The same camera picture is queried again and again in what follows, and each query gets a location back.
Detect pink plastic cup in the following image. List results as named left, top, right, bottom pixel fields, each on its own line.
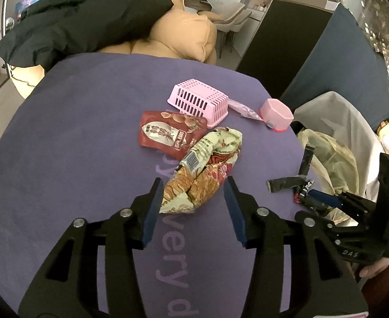
left=258, top=98, right=295, bottom=134

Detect dark blue panel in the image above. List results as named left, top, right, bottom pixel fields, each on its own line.
left=280, top=4, right=389, bottom=127

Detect black jacket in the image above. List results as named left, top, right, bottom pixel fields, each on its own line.
left=0, top=0, right=175, bottom=69

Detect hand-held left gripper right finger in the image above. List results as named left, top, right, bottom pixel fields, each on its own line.
left=223, top=175, right=369, bottom=318

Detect person's right hand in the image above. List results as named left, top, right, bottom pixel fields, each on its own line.
left=359, top=257, right=389, bottom=279

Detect clear pink plastic wrapper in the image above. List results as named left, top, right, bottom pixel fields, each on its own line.
left=228, top=99, right=263, bottom=122

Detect blue patterned toy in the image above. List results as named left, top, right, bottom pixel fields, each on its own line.
left=15, top=0, right=38, bottom=14

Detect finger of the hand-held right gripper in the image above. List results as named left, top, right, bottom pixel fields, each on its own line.
left=300, top=200, right=378, bottom=240
left=308, top=189, right=378, bottom=213

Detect tan sofa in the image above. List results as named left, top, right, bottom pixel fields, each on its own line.
left=10, top=0, right=219, bottom=99

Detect black printed wrapper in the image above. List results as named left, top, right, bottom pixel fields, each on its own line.
left=292, top=179, right=316, bottom=204

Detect dining table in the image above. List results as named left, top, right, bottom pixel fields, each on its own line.
left=180, top=0, right=222, bottom=13

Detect black cabinet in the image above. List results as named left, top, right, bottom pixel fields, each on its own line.
left=236, top=0, right=335, bottom=91

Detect pink slotted basket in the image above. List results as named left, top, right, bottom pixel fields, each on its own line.
left=167, top=78, right=230, bottom=129

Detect white cloth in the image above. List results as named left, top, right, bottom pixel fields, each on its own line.
left=294, top=91, right=389, bottom=305

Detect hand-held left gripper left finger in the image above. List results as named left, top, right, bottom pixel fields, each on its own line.
left=19, top=177, right=165, bottom=318

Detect red and orange noodle packet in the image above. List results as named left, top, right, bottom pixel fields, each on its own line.
left=159, top=126, right=243, bottom=215

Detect person's right forearm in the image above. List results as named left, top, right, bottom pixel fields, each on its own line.
left=358, top=257, right=389, bottom=318

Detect black sachet strip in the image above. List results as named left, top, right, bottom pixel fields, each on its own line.
left=298, top=145, right=316, bottom=177

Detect red snack packet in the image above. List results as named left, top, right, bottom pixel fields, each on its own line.
left=138, top=110, right=208, bottom=161

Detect grey dining chair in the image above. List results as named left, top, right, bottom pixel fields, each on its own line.
left=212, top=8, right=253, bottom=61
left=198, top=1, right=245, bottom=24

